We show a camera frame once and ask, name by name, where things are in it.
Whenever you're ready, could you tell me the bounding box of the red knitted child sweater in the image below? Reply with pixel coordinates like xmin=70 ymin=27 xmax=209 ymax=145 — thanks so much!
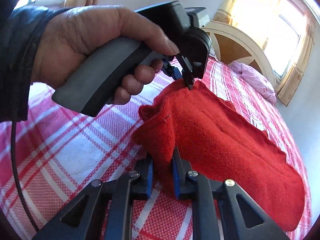
xmin=132 ymin=80 xmax=305 ymax=231

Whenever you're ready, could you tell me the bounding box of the person left hand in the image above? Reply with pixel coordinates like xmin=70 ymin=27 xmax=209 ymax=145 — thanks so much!
xmin=31 ymin=6 xmax=179 ymax=89

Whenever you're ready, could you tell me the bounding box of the yellow curtain centre right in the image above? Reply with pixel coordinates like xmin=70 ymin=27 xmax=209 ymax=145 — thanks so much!
xmin=276 ymin=16 xmax=315 ymax=107

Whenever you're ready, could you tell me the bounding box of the cream wooden headboard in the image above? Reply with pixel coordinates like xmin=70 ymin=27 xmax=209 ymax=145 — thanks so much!
xmin=203 ymin=21 xmax=276 ymax=87

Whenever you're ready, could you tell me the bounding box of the pink pillow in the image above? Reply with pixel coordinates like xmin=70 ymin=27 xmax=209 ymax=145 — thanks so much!
xmin=228 ymin=61 xmax=277 ymax=105

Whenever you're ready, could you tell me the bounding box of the left forearm dark sleeve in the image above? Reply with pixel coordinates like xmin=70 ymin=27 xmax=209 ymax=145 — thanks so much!
xmin=1 ymin=6 xmax=69 ymax=122

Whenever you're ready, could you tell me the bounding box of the centre window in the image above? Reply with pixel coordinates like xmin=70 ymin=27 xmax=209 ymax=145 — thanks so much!
xmin=264 ymin=0 xmax=306 ymax=81

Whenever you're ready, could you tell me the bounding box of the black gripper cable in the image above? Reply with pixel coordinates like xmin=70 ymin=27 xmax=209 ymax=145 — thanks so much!
xmin=10 ymin=121 xmax=41 ymax=233

